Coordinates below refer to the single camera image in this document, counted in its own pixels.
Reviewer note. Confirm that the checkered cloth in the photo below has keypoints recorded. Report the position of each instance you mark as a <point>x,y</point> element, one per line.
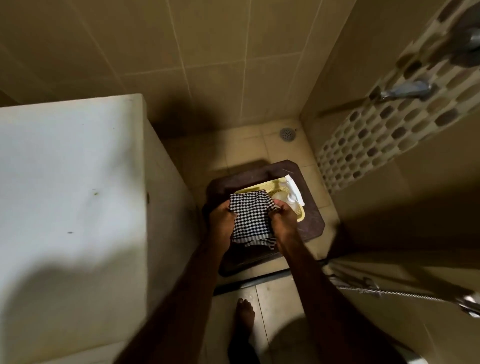
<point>249,217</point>

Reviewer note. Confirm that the white spray bottle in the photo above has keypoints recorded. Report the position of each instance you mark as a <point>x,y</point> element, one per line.
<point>294,191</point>

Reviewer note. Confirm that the round metal shower valve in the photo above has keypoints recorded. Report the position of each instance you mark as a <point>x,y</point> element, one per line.
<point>467,41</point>

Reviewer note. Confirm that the small round floor drain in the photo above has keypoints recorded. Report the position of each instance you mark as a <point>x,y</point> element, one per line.
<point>288,134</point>

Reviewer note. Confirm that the white washing machine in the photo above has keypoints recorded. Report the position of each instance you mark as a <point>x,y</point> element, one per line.
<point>75,210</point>

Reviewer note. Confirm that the metal wall tap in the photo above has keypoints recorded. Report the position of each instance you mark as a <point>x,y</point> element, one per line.
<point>408,90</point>

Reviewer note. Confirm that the person's left forearm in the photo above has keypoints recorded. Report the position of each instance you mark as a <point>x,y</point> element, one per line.
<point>176,311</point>

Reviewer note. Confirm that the cream plastic tray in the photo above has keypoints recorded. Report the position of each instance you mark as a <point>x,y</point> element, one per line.
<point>262,187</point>

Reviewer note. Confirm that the person's right foot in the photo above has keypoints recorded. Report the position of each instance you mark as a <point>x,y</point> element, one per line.
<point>244,317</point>

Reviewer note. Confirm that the person's right forearm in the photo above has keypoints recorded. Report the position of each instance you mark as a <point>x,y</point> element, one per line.
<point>330,311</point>

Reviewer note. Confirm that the person's right hand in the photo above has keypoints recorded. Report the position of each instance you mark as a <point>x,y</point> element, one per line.
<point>287,221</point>

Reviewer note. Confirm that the person's black shorts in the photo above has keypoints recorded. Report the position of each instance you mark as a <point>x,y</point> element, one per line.
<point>240,350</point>

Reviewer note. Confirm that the person's left hand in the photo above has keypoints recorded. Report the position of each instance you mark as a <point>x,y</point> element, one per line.
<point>221,223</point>

